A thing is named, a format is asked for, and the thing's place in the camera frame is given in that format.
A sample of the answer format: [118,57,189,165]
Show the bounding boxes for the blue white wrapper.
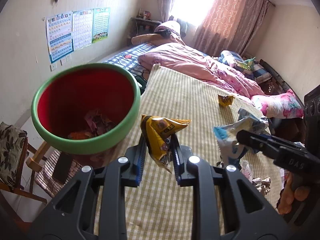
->
[213,117,268,169]

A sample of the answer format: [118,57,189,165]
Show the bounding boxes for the yellow chocolate snack wrapper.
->
[140,114,191,173]

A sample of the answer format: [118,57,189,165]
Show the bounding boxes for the pink foil wrapper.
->
[85,112,116,138]

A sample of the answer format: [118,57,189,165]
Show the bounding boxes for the right hand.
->
[277,173,310,215]

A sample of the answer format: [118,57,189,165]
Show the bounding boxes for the dark brown foil wrapper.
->
[252,177,271,196]

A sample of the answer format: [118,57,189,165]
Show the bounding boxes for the pink floral pillow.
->
[251,89,304,119]

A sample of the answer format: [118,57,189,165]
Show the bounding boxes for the wooden chair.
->
[1,122,81,204]

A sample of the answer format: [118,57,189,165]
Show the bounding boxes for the small yellow wrapper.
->
[218,95,234,107]

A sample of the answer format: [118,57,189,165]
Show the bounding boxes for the orange snack bag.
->
[68,131,89,140]

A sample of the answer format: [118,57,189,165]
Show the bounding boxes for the yellow checked mattress pad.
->
[119,66,286,239]

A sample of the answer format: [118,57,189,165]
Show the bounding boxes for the folded blue clothes pile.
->
[218,50,272,84]

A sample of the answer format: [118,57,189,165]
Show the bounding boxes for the red bin with green rim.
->
[31,63,140,155]

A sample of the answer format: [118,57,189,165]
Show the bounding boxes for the pink quilt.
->
[138,43,264,99]

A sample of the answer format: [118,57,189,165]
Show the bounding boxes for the pink patterned curtain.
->
[194,0,271,56]

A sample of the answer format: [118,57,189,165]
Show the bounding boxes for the blue checked bed sheet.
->
[102,43,156,76]

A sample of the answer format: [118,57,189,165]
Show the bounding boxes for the dark wooden nightstand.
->
[127,17,162,47]

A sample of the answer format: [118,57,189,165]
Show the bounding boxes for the wall posters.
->
[46,8,111,63]

